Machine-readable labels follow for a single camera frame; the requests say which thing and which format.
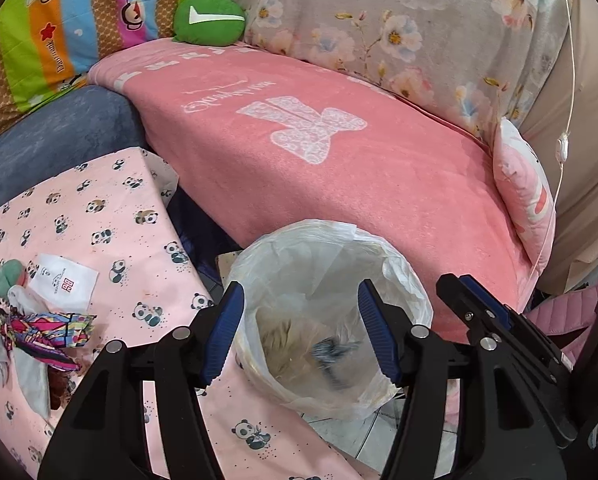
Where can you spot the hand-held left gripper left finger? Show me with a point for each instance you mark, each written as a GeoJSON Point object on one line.
{"type": "Point", "coordinates": [225, 330]}

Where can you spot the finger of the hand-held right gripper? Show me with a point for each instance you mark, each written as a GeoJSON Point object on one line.
{"type": "Point", "coordinates": [544, 360]}
{"type": "Point", "coordinates": [451, 292]}

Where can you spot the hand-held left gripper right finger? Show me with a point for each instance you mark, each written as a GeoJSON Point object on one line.
{"type": "Point", "coordinates": [377, 331]}

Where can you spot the bin with clear plastic bag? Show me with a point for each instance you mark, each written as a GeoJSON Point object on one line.
{"type": "Point", "coordinates": [329, 270]}

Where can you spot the white paper packet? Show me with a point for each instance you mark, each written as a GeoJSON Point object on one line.
{"type": "Point", "coordinates": [66, 280]}

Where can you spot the green round sponge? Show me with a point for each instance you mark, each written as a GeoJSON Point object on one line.
{"type": "Point", "coordinates": [10, 277]}

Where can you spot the pink quilted bag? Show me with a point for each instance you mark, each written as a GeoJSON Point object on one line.
{"type": "Point", "coordinates": [564, 317]}

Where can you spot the dark crumpled wrapper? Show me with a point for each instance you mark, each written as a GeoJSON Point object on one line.
{"type": "Point", "coordinates": [333, 355]}

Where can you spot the beige crumpled paper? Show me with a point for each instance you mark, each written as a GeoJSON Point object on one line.
{"type": "Point", "coordinates": [279, 347]}

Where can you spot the small pink pillow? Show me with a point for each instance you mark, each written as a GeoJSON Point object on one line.
{"type": "Point", "coordinates": [521, 185]}

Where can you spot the pink printed blanket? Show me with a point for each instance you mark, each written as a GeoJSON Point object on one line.
{"type": "Point", "coordinates": [329, 170]}

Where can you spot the brown small object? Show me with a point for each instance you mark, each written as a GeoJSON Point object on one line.
{"type": "Point", "coordinates": [61, 390]}

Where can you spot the pink panda tablecloth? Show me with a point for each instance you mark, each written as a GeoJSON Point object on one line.
{"type": "Point", "coordinates": [109, 200]}

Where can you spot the colourful striped wrapper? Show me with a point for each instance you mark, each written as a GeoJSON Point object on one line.
{"type": "Point", "coordinates": [49, 332]}

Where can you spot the white crumpled tissue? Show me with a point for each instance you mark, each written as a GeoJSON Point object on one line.
{"type": "Point", "coordinates": [31, 380]}

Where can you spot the blue sofa cushion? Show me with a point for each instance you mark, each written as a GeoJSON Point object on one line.
{"type": "Point", "coordinates": [64, 135]}

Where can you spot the grey floral quilt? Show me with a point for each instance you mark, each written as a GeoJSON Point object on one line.
{"type": "Point", "coordinates": [404, 40]}

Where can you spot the green round cushion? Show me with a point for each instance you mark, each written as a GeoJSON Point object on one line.
{"type": "Point", "coordinates": [210, 17]}

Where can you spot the colourful striped cartoon pillow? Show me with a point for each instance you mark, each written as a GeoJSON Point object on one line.
{"type": "Point", "coordinates": [54, 40]}

